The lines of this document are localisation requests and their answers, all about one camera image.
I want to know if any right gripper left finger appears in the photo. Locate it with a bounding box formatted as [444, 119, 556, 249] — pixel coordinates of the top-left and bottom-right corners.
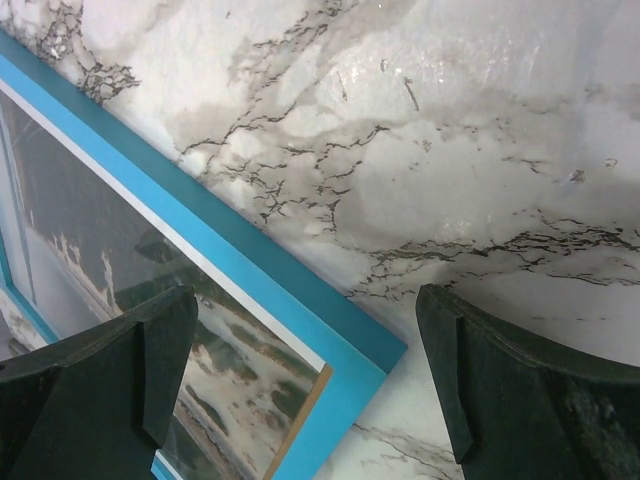
[1, 286, 198, 479]

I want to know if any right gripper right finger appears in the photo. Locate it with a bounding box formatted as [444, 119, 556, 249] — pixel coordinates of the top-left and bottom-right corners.
[416, 284, 639, 479]

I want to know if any aerial landscape photo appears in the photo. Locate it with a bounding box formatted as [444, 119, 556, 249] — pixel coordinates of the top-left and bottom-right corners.
[1, 96, 325, 479]

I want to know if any light wooden picture frame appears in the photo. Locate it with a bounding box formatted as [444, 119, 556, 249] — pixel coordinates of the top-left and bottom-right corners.
[1, 35, 406, 479]

